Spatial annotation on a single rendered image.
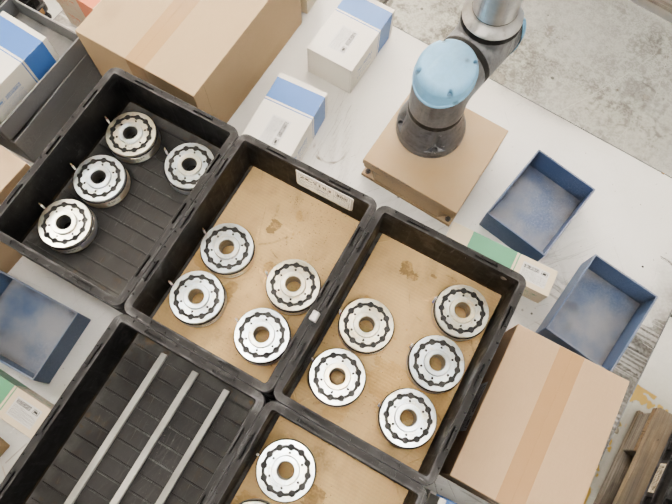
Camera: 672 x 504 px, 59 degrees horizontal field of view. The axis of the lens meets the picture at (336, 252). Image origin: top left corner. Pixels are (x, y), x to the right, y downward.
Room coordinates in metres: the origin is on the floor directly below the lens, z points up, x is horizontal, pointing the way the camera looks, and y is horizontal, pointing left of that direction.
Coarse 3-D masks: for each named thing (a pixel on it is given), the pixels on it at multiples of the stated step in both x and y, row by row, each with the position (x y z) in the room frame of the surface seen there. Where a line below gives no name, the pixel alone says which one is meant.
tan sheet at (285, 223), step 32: (256, 192) 0.48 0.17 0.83; (288, 192) 0.48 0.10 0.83; (256, 224) 0.41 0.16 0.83; (288, 224) 0.41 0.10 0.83; (320, 224) 0.42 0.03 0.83; (352, 224) 0.42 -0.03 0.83; (256, 256) 0.34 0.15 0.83; (288, 256) 0.35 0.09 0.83; (320, 256) 0.35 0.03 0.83; (256, 288) 0.28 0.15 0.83; (288, 288) 0.28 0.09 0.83; (160, 320) 0.20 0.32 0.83; (224, 320) 0.21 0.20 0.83; (288, 320) 0.22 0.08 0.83; (224, 352) 0.15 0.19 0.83
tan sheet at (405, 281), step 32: (384, 256) 0.36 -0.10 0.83; (416, 256) 0.36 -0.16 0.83; (352, 288) 0.29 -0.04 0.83; (384, 288) 0.29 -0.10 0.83; (416, 288) 0.30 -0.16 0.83; (480, 288) 0.31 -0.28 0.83; (416, 320) 0.24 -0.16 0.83; (320, 352) 0.16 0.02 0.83; (352, 352) 0.17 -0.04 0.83; (384, 352) 0.17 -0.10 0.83; (384, 384) 0.11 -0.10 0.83; (352, 416) 0.05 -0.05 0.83; (384, 448) 0.00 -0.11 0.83; (416, 448) 0.00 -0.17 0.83
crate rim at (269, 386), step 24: (240, 144) 0.53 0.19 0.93; (264, 144) 0.53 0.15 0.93; (216, 168) 0.48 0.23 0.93; (312, 168) 0.49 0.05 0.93; (360, 192) 0.45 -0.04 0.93; (192, 216) 0.38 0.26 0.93; (168, 240) 0.33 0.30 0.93; (336, 264) 0.31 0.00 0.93; (144, 288) 0.24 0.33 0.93; (168, 336) 0.16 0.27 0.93; (216, 360) 0.12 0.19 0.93; (288, 360) 0.13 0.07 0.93; (264, 384) 0.09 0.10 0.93
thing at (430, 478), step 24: (408, 216) 0.41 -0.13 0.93; (360, 240) 0.35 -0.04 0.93; (336, 288) 0.27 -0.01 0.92; (504, 312) 0.24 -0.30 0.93; (312, 336) 0.17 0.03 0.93; (480, 384) 0.11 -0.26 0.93; (336, 432) 0.02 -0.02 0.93; (456, 432) 0.03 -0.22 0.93; (384, 456) -0.01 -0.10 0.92; (432, 480) -0.04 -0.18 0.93
